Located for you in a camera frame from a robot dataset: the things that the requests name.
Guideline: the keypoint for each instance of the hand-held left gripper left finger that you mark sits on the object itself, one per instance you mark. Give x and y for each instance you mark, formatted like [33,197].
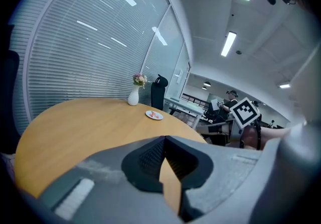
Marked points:
[107,187]

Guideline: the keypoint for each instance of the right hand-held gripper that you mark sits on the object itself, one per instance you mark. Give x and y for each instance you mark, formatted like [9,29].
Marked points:
[244,113]

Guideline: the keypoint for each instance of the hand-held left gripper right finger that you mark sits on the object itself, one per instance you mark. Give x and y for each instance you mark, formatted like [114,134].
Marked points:
[225,172]

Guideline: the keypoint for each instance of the small white plate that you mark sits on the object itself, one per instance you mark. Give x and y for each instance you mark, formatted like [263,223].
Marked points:
[160,117]

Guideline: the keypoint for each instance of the person's right forearm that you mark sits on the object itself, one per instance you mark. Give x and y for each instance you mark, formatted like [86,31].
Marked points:
[273,133]

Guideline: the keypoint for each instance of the black metal railing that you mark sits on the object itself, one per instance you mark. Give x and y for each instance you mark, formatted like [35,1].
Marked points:
[195,100]

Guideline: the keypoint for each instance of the white desk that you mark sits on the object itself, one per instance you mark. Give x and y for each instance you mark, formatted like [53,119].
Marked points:
[185,112]

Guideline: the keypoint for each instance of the black office chair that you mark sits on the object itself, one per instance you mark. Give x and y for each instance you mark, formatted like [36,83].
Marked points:
[157,95]

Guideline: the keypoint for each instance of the small ceiling light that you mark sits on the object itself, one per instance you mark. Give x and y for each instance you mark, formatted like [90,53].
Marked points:
[284,86]

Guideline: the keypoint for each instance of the white ceramic vase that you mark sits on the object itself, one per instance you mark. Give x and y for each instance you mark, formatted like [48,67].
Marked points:
[133,98]

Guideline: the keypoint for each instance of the pink flower bouquet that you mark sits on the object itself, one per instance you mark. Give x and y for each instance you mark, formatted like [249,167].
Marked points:
[139,79]

